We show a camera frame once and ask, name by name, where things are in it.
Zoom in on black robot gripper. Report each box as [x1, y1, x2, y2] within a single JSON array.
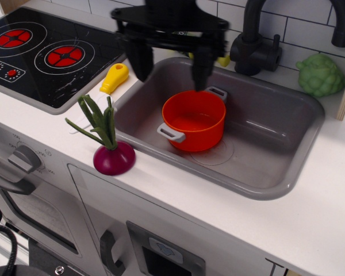
[[110, 1, 229, 91]]

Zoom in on purple toy beet green leaves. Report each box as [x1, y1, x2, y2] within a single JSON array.
[[66, 95, 136, 176]]

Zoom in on grey plastic sink basin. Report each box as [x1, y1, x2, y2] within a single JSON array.
[[114, 57, 324, 200]]

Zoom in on yellow toy oil bottle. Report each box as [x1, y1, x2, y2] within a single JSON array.
[[167, 30, 231, 67]]

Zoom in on black toy faucet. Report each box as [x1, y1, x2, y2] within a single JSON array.
[[230, 0, 345, 76]]

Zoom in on black toy stovetop red burners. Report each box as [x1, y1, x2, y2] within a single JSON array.
[[0, 7, 126, 115]]

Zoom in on green toy artichoke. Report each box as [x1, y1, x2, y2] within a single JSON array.
[[296, 53, 345, 98]]

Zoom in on grey oven knob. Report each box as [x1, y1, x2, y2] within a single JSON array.
[[8, 145, 41, 174]]

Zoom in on grey dishwasher control panel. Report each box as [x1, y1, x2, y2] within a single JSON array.
[[126, 221, 206, 276]]

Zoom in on toy knife yellow handle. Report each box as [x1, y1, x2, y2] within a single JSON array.
[[68, 63, 129, 134]]

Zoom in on orange toy pot grey handles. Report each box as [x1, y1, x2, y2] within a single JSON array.
[[157, 87, 227, 152]]

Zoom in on dark grey cabinet handle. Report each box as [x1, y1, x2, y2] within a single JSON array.
[[99, 230, 125, 276]]

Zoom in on grey oven door handle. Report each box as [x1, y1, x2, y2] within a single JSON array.
[[0, 176, 36, 195]]

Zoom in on black braided cable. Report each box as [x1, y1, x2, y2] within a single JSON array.
[[0, 223, 20, 276]]

